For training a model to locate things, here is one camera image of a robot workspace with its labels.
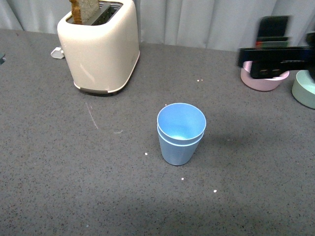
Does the white power plug cable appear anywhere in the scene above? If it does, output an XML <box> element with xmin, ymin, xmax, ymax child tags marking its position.
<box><xmin>50</xmin><ymin>46</ymin><xmax>65</xmax><ymax>59</ymax></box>

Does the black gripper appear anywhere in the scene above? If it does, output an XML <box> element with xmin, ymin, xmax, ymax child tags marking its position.
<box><xmin>237</xmin><ymin>16</ymin><xmax>315</xmax><ymax>79</ymax></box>

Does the cream white toaster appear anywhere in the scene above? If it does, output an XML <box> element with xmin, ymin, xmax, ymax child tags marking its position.
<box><xmin>57</xmin><ymin>0</ymin><xmax>140</xmax><ymax>94</ymax></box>

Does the grey curtain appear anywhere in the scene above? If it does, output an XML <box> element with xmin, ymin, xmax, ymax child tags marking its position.
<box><xmin>0</xmin><ymin>0</ymin><xmax>315</xmax><ymax>51</ymax></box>

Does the green plastic bowl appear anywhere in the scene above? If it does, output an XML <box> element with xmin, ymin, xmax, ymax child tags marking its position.
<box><xmin>291</xmin><ymin>70</ymin><xmax>315</xmax><ymax>109</ymax></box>

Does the toasted bread slice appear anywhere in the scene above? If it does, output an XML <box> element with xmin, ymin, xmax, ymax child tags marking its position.
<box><xmin>69</xmin><ymin>0</ymin><xmax>99</xmax><ymax>25</ymax></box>

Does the pink plastic bowl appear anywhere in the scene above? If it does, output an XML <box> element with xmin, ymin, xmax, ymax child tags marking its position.
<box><xmin>240</xmin><ymin>61</ymin><xmax>290</xmax><ymax>91</ymax></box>

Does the light blue plastic cup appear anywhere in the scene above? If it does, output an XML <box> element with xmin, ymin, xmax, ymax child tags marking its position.
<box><xmin>157</xmin><ymin>123</ymin><xmax>206</xmax><ymax>166</ymax></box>

